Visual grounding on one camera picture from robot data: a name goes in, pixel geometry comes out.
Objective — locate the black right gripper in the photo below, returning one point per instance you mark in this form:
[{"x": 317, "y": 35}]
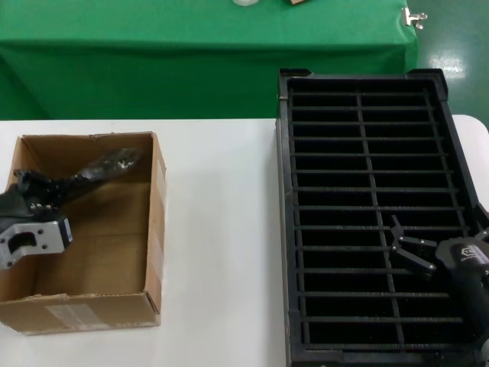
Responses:
[{"x": 470, "y": 275}]

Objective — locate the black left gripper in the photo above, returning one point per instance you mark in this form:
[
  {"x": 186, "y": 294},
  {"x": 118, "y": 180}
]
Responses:
[{"x": 15, "y": 206}]

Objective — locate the brown cardboard box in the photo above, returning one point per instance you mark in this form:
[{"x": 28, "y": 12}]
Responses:
[{"x": 95, "y": 248}]

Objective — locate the black slotted container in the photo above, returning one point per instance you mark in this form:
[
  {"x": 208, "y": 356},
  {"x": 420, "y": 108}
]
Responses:
[{"x": 284, "y": 229}]

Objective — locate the green tablecloth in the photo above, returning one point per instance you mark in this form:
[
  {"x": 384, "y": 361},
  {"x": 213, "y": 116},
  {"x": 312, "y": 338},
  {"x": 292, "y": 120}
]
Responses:
[{"x": 153, "y": 57}]

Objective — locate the silver binder clip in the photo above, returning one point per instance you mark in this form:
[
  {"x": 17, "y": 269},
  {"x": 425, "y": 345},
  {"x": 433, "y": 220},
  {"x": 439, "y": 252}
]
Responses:
[{"x": 410, "y": 17}]

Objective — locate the white tape roll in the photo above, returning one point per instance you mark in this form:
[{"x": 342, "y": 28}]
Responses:
[{"x": 244, "y": 2}]

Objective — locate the flat open cardboard carton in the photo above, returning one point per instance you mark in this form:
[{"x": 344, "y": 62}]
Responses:
[{"x": 295, "y": 2}]

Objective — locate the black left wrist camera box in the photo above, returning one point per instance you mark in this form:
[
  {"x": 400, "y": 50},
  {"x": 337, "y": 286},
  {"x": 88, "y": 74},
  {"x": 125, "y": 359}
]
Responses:
[{"x": 65, "y": 233}]

